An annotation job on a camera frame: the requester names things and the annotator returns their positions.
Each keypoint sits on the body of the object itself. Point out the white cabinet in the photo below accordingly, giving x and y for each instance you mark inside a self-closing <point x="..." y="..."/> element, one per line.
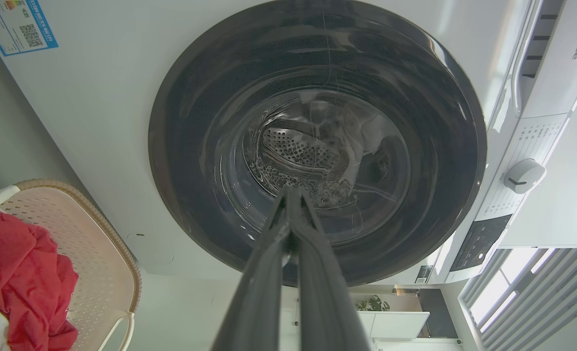
<point x="395" y="324"/>

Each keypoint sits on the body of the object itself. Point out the white front-load washing machine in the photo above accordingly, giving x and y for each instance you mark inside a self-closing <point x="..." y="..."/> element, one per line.
<point x="98" y="122"/>

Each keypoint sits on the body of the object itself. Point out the dark cabinet panel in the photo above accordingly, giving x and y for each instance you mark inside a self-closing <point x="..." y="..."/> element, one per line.
<point x="437" y="314"/>

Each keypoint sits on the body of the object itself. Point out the small text sticker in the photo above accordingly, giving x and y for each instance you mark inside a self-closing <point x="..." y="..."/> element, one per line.
<point x="423" y="274"/>

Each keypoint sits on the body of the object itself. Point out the blue energy label sticker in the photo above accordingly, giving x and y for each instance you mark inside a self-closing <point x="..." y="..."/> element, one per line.
<point x="10" y="29"/>

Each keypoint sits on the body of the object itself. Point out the white detergent drawer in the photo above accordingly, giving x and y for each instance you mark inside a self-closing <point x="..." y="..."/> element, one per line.
<point x="561" y="73"/>

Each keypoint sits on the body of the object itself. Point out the cream perforated laundry basket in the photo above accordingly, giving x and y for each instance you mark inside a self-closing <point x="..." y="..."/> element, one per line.
<point x="98" y="253"/>

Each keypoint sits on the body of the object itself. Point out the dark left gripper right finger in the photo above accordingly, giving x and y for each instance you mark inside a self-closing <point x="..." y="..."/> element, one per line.
<point x="327" y="292"/>

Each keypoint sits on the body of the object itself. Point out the grey window blinds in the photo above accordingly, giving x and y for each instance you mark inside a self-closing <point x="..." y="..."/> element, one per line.
<point x="561" y="302"/>

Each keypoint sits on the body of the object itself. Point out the green potted plant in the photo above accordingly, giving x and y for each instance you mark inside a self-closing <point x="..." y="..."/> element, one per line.
<point x="373" y="304"/>

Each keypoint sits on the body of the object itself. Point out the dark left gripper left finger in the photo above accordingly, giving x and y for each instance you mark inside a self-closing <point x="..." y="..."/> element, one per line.
<point x="259" y="292"/>

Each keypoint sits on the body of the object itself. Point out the white washer dial knob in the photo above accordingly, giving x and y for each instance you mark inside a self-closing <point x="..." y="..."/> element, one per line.
<point x="525" y="175"/>

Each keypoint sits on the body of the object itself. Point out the round black washer door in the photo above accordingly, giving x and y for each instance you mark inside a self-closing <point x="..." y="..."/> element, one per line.
<point x="195" y="146"/>

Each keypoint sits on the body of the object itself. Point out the black washer control display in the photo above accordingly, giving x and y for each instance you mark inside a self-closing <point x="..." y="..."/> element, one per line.
<point x="481" y="241"/>

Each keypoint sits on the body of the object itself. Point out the red garment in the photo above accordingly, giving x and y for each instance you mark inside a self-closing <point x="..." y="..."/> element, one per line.
<point x="25" y="278"/>

